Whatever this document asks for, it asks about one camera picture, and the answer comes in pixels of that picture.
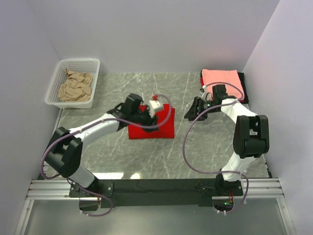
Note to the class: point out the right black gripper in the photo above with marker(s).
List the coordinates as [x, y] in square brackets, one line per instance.
[193, 113]

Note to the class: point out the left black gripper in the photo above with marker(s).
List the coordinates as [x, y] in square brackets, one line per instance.
[150, 121]

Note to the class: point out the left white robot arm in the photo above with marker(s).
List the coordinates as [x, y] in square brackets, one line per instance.
[65, 148]

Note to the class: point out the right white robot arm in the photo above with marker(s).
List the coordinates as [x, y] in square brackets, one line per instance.
[251, 135]

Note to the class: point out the pink folded t shirt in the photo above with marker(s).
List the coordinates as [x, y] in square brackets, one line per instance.
[232, 77]

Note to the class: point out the black folded t shirt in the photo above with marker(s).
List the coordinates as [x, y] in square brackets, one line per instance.
[242, 80]

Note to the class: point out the beige crumpled t shirt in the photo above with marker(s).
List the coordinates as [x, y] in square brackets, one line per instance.
[76, 88]

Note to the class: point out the white plastic basket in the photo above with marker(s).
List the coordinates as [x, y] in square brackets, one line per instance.
[81, 65]

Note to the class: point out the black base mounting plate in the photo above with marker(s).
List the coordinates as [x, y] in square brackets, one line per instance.
[167, 192]

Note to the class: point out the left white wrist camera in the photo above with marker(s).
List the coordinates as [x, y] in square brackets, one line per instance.
[154, 107]

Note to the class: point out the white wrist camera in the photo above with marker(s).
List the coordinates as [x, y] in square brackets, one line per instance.
[154, 107]
[205, 95]

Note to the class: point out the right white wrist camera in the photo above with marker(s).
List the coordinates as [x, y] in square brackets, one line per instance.
[205, 95]

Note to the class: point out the aluminium rail frame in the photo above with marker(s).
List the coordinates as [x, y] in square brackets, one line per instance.
[48, 210]

